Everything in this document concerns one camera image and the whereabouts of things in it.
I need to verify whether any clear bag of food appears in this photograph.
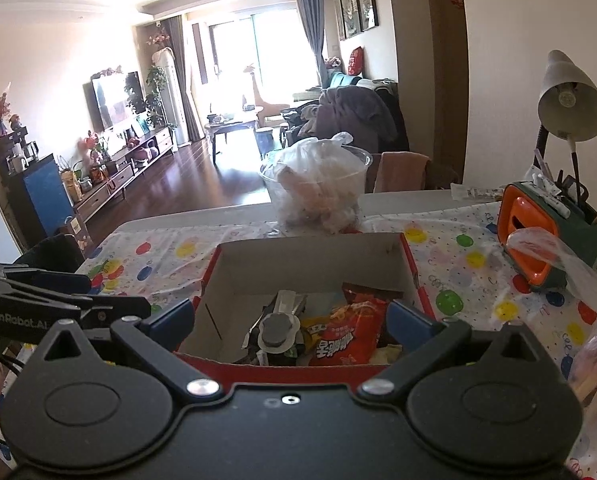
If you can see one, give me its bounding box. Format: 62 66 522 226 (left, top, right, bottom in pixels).
259 131 374 235

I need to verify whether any flat screen television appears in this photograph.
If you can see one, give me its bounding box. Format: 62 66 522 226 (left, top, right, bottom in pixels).
83 71 144 133

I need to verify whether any grey desk lamp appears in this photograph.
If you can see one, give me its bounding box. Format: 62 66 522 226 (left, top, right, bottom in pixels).
532 50 597 181

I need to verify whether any grey curtain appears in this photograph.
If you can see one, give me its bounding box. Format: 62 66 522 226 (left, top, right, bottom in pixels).
166 15 202 143
296 0 326 88

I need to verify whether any yellow giraffe shaped chair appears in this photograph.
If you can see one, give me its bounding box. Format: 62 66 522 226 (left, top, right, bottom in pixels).
243 62 292 123

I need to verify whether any blue front cabinet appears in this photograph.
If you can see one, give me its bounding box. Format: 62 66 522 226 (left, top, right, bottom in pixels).
0 130 74 256

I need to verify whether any wooden television cabinet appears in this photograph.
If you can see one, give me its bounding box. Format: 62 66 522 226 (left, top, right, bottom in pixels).
73 127 174 223

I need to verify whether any balloon print tablecloth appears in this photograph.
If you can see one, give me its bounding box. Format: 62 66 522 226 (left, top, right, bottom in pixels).
0 207 597 480

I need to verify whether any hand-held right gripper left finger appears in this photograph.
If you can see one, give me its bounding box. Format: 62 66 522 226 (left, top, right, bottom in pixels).
41 297 226 402

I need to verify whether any pale yellow snack packet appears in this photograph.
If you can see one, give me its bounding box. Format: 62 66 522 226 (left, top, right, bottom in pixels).
368 342 404 366

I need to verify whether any red orange snack packet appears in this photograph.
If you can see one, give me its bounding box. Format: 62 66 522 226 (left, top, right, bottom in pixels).
308 282 394 366

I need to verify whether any white tower air conditioner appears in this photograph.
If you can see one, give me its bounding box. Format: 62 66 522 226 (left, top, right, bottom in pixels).
151 47 186 148

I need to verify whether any silver foil snack packet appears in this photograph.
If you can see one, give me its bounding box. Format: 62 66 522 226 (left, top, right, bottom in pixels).
276 289 309 318

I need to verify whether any grey garment pile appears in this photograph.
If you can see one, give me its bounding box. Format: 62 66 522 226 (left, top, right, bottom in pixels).
315 85 399 141

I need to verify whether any dark brown snack packet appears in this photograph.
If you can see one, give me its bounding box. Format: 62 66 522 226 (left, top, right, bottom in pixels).
242 305 309 366

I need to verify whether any orange green pen holder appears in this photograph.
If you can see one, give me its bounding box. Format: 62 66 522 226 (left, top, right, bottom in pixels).
497 170 597 292

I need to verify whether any black cable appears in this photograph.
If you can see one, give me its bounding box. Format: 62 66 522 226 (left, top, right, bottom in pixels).
0 354 26 447

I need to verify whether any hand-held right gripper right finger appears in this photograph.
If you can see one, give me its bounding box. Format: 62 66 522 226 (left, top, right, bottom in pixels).
355 299 554 402

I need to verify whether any light blue snack packet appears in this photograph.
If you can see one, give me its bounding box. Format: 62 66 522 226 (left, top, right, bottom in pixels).
303 292 346 318

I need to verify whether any coffee table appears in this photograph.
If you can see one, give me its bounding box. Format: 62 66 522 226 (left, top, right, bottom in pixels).
203 110 259 163

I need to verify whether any red cardboard box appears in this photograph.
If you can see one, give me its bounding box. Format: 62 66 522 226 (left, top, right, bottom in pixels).
176 232 436 376

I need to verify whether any pink towel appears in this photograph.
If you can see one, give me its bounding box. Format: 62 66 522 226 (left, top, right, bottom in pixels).
378 152 431 193

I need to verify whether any green potted plant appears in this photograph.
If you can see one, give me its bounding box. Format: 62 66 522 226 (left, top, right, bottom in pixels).
146 65 166 128

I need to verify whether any small round stool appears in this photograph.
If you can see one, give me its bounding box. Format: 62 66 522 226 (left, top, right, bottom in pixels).
256 127 279 158

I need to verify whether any translucent plastic bag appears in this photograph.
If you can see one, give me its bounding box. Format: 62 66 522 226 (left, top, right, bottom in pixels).
507 226 597 411

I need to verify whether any coffee machine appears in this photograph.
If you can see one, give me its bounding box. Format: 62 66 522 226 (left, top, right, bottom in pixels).
6 132 39 173

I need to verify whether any blue cushion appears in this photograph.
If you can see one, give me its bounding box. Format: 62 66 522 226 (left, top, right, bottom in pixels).
328 71 364 92

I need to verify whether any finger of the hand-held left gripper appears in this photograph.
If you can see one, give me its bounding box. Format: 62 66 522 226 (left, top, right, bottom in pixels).
78 296 152 328
3 267 92 295

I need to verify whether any small yellow snack packet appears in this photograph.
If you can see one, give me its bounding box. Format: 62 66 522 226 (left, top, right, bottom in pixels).
298 317 331 356

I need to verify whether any white tube packet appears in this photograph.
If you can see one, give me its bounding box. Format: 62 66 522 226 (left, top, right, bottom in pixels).
451 185 501 201

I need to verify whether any red flower decoration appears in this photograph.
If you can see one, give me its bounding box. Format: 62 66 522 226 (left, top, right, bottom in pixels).
78 130 109 166

